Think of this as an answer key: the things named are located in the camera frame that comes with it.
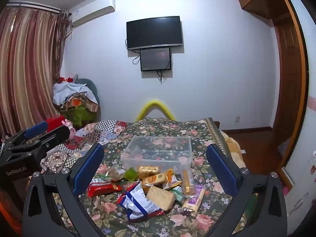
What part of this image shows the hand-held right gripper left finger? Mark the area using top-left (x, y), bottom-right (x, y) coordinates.
top-left (22, 143), bottom-right (105, 237)

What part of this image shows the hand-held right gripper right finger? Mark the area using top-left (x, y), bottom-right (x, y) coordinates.
top-left (206, 143), bottom-right (289, 237)

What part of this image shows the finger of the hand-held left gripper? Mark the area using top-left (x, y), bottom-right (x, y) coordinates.
top-left (5, 120), bottom-right (49, 146)
top-left (7, 125), bottom-right (71, 159)

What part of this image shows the clear packet of brown snack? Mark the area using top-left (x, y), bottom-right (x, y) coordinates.
top-left (99, 165), bottom-right (126, 182)

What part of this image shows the gold stick packet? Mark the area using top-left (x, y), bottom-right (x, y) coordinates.
top-left (182, 170), bottom-right (195, 195)

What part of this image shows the purple and white packet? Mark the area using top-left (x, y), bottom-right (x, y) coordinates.
top-left (181, 185), bottom-right (206, 215)

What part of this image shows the green jelly cup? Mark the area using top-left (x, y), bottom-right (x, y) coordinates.
top-left (123, 167), bottom-right (137, 181)

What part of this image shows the small green packet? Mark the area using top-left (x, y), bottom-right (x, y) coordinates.
top-left (170, 186), bottom-right (185, 204)

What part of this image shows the yellow and orange wrapper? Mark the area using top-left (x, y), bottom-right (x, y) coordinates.
top-left (163, 176), bottom-right (182, 191)

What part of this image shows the red and silver snack packet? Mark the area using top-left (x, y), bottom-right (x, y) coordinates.
top-left (118, 181), bottom-right (165, 221)

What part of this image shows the yellow cracker packet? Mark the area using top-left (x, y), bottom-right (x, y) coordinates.
top-left (137, 165), bottom-right (160, 179)

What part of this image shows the clear plastic container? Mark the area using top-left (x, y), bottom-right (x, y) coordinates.
top-left (120, 135), bottom-right (193, 176)

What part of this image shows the orange cake packet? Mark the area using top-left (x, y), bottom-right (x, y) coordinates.
top-left (142, 169), bottom-right (174, 185)

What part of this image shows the clear packet of toast bread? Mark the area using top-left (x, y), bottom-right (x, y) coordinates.
top-left (146, 186), bottom-right (176, 211)

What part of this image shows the red box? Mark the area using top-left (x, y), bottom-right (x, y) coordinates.
top-left (46, 116), bottom-right (66, 131)

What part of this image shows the pink plush toy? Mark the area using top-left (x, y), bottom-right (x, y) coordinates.
top-left (63, 120), bottom-right (78, 139)

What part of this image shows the yellow plush blanket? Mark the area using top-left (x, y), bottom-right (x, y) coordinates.
top-left (220, 131), bottom-right (245, 167)

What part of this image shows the orange garment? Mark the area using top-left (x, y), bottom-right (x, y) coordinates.
top-left (0, 189), bottom-right (23, 229)

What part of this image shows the patchwork quilt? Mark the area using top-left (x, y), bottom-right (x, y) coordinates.
top-left (39, 120), bottom-right (129, 176)

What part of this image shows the pile of clothes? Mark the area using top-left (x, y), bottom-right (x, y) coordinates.
top-left (52, 78), bottom-right (100, 126)

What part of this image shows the striped red curtain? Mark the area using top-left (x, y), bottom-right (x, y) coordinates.
top-left (0, 5), bottom-right (71, 136)

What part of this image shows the grey chair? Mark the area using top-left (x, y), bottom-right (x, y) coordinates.
top-left (74, 78), bottom-right (100, 104)

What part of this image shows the floral blanket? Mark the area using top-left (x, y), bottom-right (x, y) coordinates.
top-left (44, 117), bottom-right (247, 237)

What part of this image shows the yellow foam tube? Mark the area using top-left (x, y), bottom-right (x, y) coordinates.
top-left (136, 100), bottom-right (176, 122)

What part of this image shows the white air conditioner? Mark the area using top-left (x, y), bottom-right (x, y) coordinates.
top-left (69, 0), bottom-right (116, 27)

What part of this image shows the wooden door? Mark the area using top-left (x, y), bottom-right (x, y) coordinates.
top-left (234, 0), bottom-right (310, 178)

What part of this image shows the white curtain rail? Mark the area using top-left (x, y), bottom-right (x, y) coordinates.
top-left (7, 1), bottom-right (62, 12)

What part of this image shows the small black wall monitor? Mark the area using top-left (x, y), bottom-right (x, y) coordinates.
top-left (140, 47), bottom-right (172, 72)

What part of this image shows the black wall television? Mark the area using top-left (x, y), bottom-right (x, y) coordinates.
top-left (126, 16), bottom-right (183, 51)

